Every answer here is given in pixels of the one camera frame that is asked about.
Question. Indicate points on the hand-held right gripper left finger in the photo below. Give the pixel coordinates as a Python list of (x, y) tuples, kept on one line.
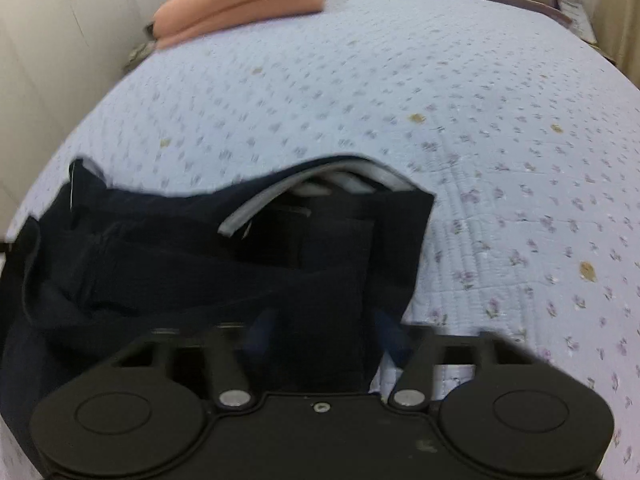
[(225, 362)]

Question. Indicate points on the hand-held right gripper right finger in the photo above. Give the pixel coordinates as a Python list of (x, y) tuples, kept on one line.
[(415, 365)]

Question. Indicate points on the navy striped hooded jacket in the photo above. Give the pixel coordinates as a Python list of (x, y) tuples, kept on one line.
[(175, 260)]

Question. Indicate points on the bed with floral bedspread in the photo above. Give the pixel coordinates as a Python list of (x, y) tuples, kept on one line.
[(400, 85)]

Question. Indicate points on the white wardrobe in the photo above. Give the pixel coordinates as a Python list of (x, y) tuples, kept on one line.
[(60, 45)]

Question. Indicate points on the beige curtain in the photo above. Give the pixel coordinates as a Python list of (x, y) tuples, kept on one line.
[(620, 15)]

